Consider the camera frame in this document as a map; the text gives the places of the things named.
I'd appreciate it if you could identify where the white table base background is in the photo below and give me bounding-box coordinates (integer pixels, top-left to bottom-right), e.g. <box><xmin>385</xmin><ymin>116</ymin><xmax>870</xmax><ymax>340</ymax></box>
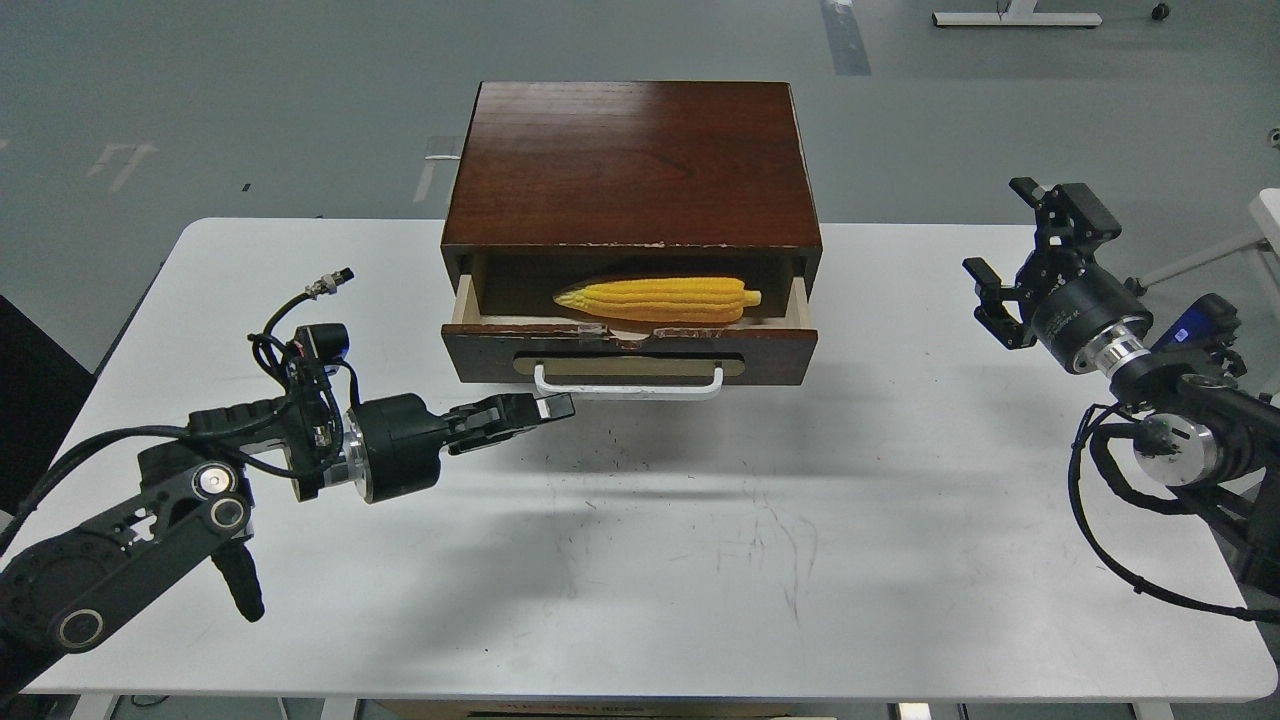
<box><xmin>931</xmin><ymin>1</ymin><xmax>1103</xmax><ymax>29</ymax></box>

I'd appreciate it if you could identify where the open wooden drawer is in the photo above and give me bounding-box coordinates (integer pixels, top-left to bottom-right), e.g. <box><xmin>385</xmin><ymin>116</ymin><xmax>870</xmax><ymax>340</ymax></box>
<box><xmin>440</xmin><ymin>275</ymin><xmax>819</xmax><ymax>389</ymax></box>

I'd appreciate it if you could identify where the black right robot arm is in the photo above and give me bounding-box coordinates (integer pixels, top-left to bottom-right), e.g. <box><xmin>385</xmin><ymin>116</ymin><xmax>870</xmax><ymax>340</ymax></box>
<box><xmin>963</xmin><ymin>177</ymin><xmax>1279</xmax><ymax>624</ymax></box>

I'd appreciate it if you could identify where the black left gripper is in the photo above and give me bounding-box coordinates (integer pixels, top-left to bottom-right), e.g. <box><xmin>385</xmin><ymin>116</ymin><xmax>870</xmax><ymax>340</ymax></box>
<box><xmin>347</xmin><ymin>393</ymin><xmax>576</xmax><ymax>503</ymax></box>

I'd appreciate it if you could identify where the dark wooden drawer cabinet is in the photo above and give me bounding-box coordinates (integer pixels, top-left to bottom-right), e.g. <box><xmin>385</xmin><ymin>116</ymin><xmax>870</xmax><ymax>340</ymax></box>
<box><xmin>440</xmin><ymin>79</ymin><xmax>823</xmax><ymax>286</ymax></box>

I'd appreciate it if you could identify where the white furniture leg right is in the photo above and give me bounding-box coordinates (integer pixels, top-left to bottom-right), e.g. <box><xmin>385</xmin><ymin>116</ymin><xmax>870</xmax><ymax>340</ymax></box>
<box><xmin>1124</xmin><ymin>188</ymin><xmax>1279</xmax><ymax>313</ymax></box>

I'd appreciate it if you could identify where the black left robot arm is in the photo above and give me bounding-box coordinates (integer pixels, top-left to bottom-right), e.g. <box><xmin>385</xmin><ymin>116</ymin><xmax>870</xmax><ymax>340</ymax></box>
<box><xmin>3</xmin><ymin>269</ymin><xmax>575</xmax><ymax>702</ymax></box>

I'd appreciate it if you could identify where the yellow corn cob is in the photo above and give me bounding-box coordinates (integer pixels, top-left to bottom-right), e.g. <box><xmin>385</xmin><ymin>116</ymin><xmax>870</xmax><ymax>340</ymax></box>
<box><xmin>552</xmin><ymin>275</ymin><xmax>763</xmax><ymax>325</ymax></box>

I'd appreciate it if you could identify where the white drawer handle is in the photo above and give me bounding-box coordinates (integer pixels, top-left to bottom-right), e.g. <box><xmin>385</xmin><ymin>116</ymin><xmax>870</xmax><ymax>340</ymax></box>
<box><xmin>532</xmin><ymin>363</ymin><xmax>724</xmax><ymax>402</ymax></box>

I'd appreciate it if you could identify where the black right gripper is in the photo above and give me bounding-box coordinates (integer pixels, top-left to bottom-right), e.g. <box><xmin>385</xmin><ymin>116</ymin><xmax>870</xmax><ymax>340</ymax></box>
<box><xmin>963</xmin><ymin>177</ymin><xmax>1153</xmax><ymax>375</ymax></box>

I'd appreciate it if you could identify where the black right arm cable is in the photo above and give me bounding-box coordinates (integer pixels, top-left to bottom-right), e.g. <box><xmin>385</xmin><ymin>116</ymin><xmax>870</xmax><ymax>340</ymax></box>
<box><xmin>1066</xmin><ymin>404</ymin><xmax>1280</xmax><ymax>626</ymax></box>

